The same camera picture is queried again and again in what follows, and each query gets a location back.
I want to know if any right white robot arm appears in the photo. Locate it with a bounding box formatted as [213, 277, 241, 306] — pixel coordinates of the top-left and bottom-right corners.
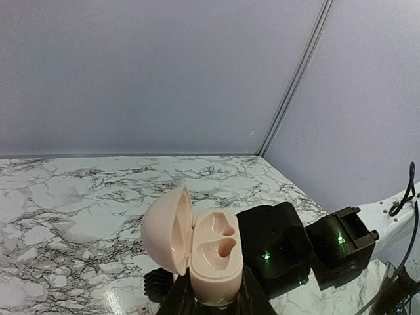
[237, 184, 419, 298]

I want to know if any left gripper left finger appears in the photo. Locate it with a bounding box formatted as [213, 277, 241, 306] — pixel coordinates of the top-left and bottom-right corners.
[157, 274, 196, 315]

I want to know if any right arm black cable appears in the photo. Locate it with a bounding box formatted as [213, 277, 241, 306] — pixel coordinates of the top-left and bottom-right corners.
[357, 161, 420, 315]

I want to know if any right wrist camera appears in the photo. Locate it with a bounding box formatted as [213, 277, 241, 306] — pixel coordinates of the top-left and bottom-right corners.
[143, 268, 174, 303]

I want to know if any pink earbud charging case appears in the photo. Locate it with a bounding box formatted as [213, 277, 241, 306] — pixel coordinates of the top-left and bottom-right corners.
[140, 186, 243, 306]

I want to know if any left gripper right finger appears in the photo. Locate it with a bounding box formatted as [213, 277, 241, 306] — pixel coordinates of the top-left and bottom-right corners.
[236, 266, 277, 315]

